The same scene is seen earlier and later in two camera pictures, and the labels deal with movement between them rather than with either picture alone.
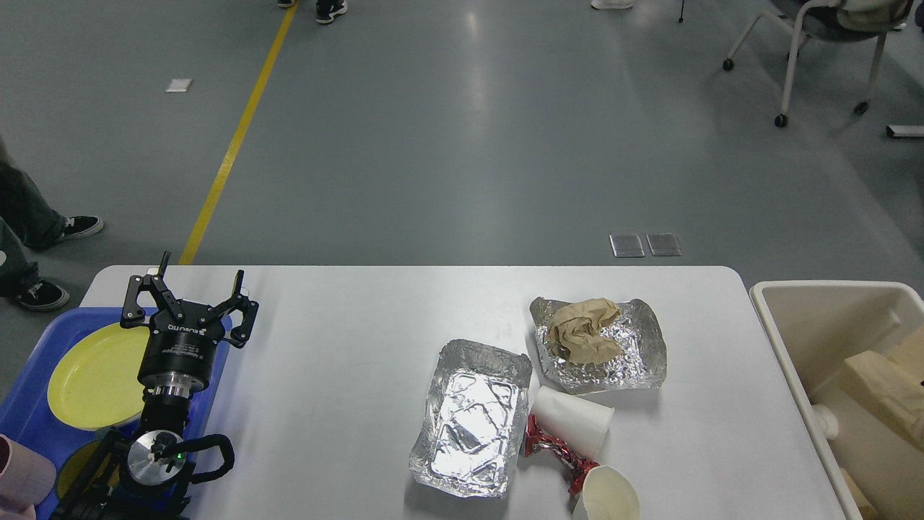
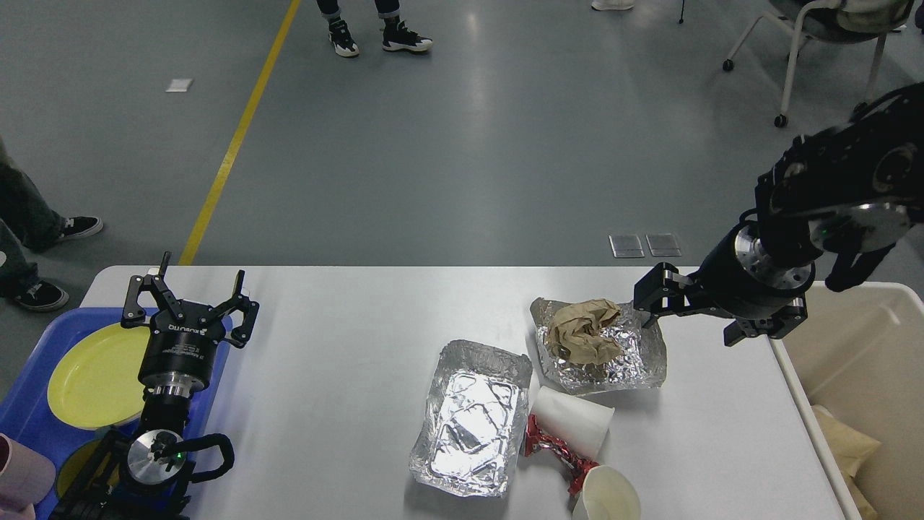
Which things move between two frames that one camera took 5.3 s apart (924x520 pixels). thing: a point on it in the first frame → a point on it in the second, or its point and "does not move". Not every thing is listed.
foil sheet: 642,360 does not move
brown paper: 574,326 does not move
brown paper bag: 894,380 → 847,448
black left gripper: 180,352 does not move
